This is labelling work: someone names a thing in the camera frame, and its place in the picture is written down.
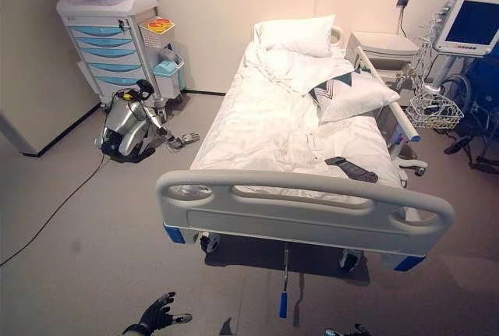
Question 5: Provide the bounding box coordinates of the black power cord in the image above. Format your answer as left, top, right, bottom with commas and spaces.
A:
398, 4, 409, 37

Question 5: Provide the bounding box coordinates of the blue wheelchair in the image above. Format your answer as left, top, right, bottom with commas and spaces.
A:
441, 54, 499, 175

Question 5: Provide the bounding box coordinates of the silver humanoid robot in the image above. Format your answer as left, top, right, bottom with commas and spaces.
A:
93, 80, 202, 164

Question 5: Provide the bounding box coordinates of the bed crank with blue grip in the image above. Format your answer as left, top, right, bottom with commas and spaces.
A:
277, 241, 292, 320

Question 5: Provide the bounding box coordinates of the white wire basket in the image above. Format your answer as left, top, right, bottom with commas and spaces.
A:
405, 92, 465, 132

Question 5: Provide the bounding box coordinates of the black floor cable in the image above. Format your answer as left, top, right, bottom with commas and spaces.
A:
0, 151, 107, 267

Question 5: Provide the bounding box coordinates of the white bin with teal lid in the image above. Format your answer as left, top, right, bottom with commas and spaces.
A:
152, 51, 186, 101

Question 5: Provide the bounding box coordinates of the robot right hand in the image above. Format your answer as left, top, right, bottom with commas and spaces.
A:
324, 323, 372, 336

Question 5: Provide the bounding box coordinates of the white hospital bed frame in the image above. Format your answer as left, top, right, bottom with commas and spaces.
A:
154, 26, 456, 273

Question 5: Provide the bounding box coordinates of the white bed sheet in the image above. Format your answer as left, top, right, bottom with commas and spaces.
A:
190, 44, 405, 197

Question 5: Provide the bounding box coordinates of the bundle of monitor cables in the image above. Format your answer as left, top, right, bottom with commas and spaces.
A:
412, 11, 442, 96

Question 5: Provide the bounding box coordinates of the patient monitor with blue screen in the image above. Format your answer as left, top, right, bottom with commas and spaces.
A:
434, 0, 499, 57

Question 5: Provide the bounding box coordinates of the white bedside cabinet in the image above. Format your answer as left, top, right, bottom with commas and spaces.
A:
348, 30, 420, 80

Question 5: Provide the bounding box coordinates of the monitor stand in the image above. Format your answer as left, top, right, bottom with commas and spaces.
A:
425, 51, 458, 96

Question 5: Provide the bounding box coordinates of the black sock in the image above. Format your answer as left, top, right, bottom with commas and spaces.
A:
324, 155, 379, 184

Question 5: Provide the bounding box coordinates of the white bed headboard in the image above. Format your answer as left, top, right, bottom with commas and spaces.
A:
330, 26, 346, 47

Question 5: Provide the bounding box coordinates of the medical cart with blue drawers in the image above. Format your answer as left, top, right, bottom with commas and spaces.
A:
55, 0, 184, 110

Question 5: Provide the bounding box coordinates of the patterned teal and white pillow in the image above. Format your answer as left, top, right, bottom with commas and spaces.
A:
309, 70, 402, 125

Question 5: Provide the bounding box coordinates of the yellow sharps container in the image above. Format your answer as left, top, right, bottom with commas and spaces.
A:
147, 17, 173, 34

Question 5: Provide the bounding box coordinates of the white bed footboard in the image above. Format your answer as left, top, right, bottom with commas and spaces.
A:
154, 169, 456, 273

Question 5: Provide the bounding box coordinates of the grey perforated cart basket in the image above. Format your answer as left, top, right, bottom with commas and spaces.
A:
138, 19, 177, 50

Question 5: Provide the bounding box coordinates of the white bed side rail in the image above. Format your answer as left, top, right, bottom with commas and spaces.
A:
352, 45, 422, 143

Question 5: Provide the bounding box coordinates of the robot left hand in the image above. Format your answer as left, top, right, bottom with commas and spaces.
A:
136, 291, 193, 333

